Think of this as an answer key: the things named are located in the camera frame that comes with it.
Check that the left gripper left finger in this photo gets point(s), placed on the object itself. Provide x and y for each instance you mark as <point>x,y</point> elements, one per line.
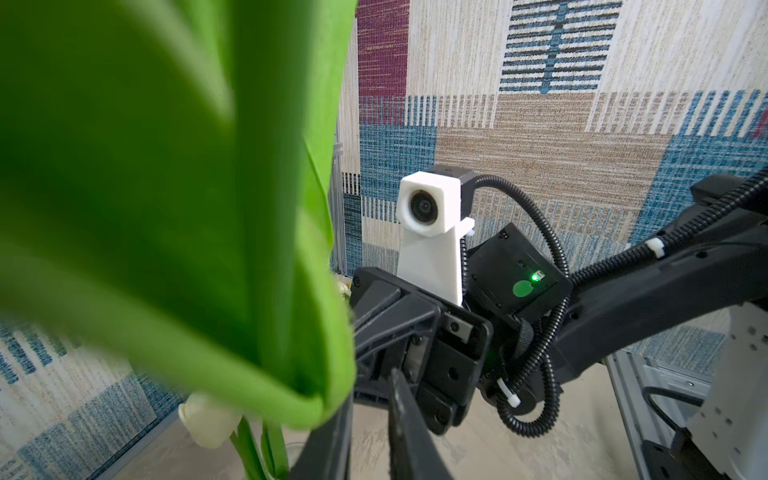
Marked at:
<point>326,453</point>

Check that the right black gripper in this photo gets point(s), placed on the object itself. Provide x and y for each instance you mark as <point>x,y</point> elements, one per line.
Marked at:
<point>439,347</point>

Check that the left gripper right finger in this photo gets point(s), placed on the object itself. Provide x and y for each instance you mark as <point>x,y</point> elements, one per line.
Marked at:
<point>413,454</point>

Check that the tulip bunch yellow orange pink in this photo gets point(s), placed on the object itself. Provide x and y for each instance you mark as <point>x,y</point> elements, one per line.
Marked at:
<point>165,170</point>

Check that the white tulip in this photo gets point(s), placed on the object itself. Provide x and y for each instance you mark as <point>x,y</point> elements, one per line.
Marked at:
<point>209,421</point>

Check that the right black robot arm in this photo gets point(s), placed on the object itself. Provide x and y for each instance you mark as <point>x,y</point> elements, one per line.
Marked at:
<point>483,300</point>

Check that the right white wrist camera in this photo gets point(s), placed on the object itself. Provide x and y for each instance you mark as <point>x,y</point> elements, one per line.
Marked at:
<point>434,211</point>

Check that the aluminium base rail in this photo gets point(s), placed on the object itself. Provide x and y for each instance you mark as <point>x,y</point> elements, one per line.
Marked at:
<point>654,384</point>

